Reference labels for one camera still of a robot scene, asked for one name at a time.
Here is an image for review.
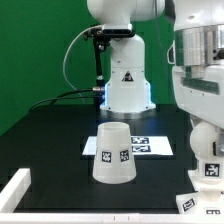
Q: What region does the white table border frame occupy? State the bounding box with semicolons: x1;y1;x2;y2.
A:
0;168;224;224

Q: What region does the grey camera cable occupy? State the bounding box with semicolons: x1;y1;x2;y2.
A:
62;26;96;105

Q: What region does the black cable on table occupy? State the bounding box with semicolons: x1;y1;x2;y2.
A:
29;88;101;113

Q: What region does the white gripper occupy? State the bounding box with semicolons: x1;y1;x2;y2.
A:
167;43;224;159

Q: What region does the white marker sheet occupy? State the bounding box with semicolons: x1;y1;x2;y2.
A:
82;136;173;156

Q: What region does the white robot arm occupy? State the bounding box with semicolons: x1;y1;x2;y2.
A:
87;0;224;159

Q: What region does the white lamp bulb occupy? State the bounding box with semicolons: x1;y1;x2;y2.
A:
190;121;224;180

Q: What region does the white lamp shade cone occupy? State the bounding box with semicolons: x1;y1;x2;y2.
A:
92;122;136;184

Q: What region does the white lamp base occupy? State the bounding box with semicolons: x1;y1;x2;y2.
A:
176;170;224;216

